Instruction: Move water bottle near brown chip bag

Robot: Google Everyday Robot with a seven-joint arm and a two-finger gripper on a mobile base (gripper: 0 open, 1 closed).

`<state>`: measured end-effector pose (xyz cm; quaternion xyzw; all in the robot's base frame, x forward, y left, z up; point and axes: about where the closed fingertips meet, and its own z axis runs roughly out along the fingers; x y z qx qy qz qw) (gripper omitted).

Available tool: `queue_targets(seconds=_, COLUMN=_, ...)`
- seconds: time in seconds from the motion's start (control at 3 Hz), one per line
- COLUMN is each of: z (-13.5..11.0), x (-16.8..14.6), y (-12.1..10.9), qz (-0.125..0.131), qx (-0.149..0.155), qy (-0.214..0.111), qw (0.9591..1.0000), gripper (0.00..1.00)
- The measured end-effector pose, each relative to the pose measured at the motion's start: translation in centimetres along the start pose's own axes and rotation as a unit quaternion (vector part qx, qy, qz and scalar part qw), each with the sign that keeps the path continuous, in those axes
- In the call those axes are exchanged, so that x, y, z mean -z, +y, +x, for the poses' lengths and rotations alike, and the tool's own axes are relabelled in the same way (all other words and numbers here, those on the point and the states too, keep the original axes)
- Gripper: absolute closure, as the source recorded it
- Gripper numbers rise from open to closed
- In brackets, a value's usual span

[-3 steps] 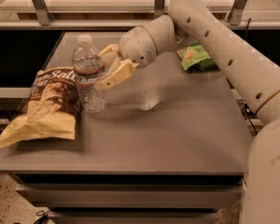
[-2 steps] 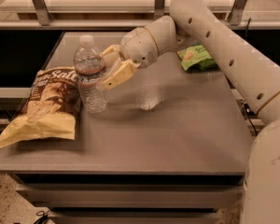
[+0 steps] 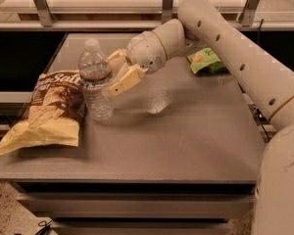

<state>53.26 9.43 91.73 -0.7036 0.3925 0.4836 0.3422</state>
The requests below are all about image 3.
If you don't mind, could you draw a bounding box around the black floor cable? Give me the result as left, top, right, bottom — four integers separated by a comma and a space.
251, 106, 271, 142

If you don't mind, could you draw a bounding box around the green snack bag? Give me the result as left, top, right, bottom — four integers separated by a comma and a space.
187, 47, 226, 74

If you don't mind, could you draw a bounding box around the brown and yellow chip bag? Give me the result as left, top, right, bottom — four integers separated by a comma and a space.
0, 70, 85, 156

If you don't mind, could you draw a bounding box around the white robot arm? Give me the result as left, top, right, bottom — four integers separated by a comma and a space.
106, 0, 294, 235

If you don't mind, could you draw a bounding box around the clear plastic water bottle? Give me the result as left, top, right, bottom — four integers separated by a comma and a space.
78, 38, 114, 121

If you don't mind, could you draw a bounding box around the black object on floor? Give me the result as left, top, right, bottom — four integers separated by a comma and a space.
35, 220, 51, 235

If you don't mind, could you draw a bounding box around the metal railing frame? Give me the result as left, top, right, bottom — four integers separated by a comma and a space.
0, 0, 294, 31

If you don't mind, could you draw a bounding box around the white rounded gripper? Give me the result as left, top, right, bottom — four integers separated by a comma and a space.
102, 31, 167, 97

